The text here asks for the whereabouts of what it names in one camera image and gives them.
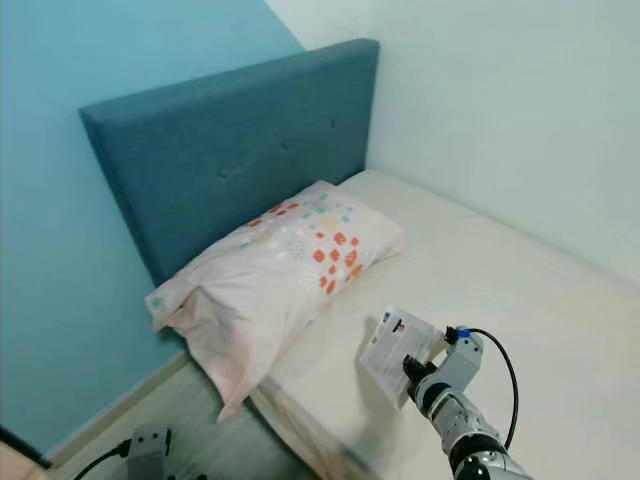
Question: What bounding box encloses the pink pillow with coloured dots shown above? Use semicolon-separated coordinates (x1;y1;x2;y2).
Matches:
147;180;406;421

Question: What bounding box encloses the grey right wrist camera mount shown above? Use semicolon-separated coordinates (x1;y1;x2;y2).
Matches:
435;328;486;391

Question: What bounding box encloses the mattress with cream sheet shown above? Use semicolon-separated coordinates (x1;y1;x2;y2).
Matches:
250;168;640;480

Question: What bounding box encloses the blue upholstered headboard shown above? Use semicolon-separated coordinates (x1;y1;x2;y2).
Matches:
80;38;381;289

